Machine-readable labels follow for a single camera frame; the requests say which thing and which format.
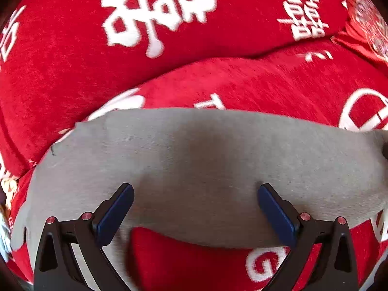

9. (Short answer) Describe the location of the orange cloth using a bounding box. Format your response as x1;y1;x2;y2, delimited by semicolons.
1;175;18;210

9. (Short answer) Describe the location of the red embroidered cushion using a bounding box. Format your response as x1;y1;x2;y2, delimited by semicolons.
331;0;387;70

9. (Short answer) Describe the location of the grey knitted sweater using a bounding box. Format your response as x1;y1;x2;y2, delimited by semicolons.
10;108;387;287

